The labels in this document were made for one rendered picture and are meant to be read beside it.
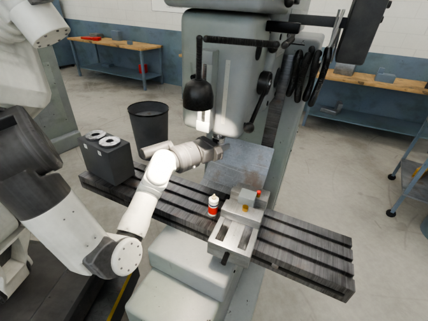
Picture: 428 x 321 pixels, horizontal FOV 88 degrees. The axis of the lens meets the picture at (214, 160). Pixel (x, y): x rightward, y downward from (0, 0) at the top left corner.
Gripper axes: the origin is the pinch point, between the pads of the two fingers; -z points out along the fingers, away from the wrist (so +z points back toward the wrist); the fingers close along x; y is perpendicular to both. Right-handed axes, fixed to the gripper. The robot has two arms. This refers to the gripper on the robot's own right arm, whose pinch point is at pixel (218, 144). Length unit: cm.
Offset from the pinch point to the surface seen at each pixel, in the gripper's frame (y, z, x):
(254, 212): 20.7, -3.7, -18.6
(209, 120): -14.4, 10.8, -7.0
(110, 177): 27, 28, 40
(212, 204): 24.9, 3.3, -3.4
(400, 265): 122, -143, -76
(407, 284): 122, -129, -84
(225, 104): -18.7, 6.3, -8.3
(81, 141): 14, 33, 55
